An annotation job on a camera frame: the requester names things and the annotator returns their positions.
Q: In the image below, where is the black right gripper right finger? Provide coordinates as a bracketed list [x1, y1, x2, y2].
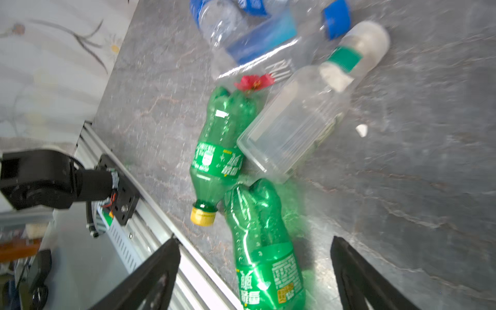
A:
[330, 236, 419, 310]

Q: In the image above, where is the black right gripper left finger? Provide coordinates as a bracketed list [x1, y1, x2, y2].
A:
[92, 237, 181, 310]

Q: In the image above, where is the green Sprite bottle front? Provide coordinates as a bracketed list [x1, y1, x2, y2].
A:
[223, 179, 306, 309]

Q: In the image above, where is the green sprite bottle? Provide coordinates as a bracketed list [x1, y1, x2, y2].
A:
[190, 86, 258, 227]
[223, 179, 306, 309]

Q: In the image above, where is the square clear bottle white cap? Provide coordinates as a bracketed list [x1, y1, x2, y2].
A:
[237, 21, 391, 183]

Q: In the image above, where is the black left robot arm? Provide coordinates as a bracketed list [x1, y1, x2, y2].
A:
[1, 149, 119, 211]

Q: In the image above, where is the white loose bottle cap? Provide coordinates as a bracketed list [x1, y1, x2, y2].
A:
[355, 124, 368, 138]

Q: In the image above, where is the clear bottle blue cap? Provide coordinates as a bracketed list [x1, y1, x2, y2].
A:
[211, 1, 351, 90]

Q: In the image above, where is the Pocari Sweat clear bottle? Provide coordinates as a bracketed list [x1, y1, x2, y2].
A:
[189, 0, 290, 48]

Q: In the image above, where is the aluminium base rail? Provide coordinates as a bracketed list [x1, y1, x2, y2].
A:
[76, 123, 242, 309]

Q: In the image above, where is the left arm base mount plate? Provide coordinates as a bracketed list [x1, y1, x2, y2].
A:
[96, 154, 141, 226]

